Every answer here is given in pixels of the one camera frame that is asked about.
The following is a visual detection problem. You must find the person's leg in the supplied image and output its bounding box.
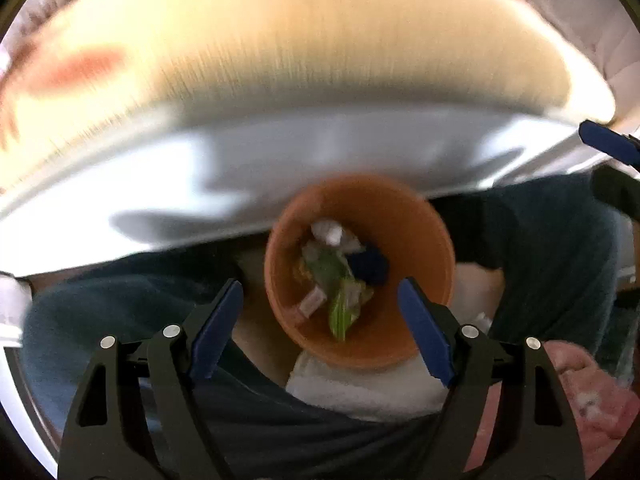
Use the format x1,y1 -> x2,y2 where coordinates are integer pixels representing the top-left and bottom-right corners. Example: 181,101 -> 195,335
22,252 -> 451,480
435,175 -> 636,381

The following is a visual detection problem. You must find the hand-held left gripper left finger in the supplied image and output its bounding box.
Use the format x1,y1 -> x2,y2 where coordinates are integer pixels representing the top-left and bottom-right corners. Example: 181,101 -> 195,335
57,278 -> 245,480

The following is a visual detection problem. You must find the person's right leg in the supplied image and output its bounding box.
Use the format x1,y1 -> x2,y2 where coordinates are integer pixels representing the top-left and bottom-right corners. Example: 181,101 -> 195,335
435,175 -> 636,381

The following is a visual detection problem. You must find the person's left leg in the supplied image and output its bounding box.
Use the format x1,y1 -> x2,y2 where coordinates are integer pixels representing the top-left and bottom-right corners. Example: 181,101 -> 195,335
22,252 -> 451,480

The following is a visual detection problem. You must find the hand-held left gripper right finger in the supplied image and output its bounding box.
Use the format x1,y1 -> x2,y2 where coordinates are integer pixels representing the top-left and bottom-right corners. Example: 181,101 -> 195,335
397,276 -> 586,480

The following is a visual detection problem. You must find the white towel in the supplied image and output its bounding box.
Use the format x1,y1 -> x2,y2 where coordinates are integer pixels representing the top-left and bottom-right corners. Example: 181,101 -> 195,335
285,350 -> 451,423

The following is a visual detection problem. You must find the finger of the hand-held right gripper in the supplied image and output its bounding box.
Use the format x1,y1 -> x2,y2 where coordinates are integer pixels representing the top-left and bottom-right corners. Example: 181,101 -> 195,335
590,165 -> 640,222
578,120 -> 640,170

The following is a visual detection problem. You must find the pink fluffy slipper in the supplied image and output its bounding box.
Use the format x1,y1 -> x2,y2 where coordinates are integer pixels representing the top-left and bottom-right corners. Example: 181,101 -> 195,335
470,340 -> 640,480

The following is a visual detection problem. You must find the green white tissue packet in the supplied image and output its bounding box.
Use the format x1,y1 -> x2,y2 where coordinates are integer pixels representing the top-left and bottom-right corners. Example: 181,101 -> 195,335
327,287 -> 362,343

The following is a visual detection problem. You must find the pink packet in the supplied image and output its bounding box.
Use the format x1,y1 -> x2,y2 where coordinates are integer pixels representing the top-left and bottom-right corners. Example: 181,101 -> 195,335
297,290 -> 328,318

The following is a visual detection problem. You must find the green snack wrapper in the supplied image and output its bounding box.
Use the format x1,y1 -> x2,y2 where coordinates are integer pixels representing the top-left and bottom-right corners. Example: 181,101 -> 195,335
302,250 -> 356,293

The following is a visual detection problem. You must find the blue cloth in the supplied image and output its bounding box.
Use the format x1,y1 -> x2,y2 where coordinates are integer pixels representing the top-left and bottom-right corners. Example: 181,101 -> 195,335
345,250 -> 391,286

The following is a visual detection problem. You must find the orange plastic bucket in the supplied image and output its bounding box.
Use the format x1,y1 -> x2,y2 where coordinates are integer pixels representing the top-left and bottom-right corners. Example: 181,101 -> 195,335
263,174 -> 457,372

